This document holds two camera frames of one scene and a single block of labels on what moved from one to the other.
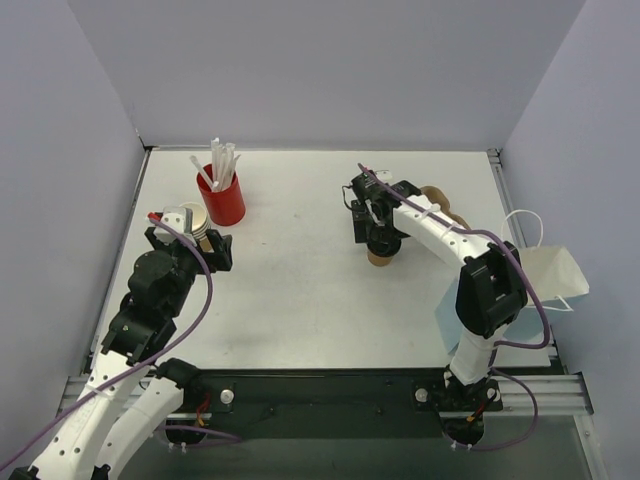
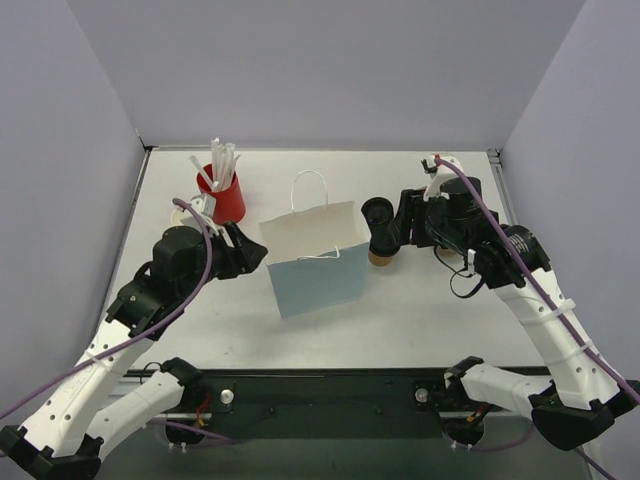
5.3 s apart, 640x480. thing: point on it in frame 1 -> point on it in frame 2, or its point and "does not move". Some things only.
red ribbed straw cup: (225, 207) does not move
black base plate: (317, 404) does not move
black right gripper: (360, 220) -> (404, 220)
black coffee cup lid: (384, 246) does not move
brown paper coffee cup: (380, 261) does not move
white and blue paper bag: (551, 276) -> (318, 253)
